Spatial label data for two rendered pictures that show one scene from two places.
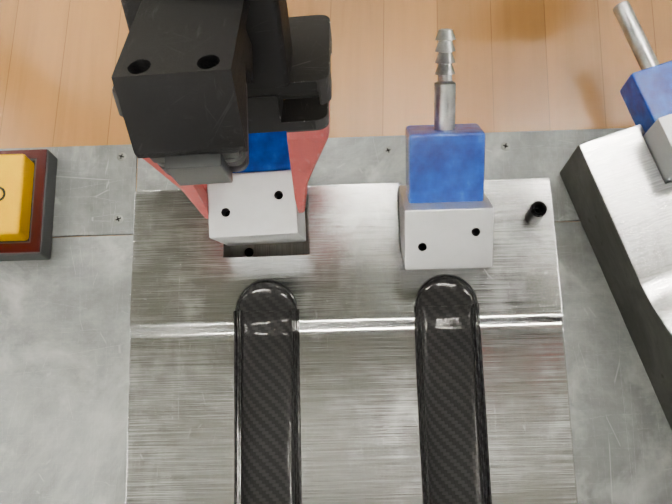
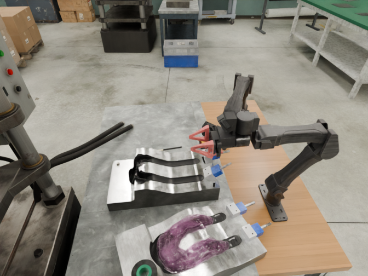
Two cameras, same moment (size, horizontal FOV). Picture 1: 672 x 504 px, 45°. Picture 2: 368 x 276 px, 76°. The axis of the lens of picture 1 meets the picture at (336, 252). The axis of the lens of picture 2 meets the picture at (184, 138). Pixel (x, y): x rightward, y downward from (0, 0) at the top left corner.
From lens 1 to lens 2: 0.84 m
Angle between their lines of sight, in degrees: 48
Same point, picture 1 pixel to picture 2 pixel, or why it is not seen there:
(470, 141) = (218, 169)
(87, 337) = not seen: hidden behind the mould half
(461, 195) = (212, 172)
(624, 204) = (220, 203)
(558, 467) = (180, 190)
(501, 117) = (234, 196)
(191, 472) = (176, 157)
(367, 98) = (233, 179)
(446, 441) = (183, 180)
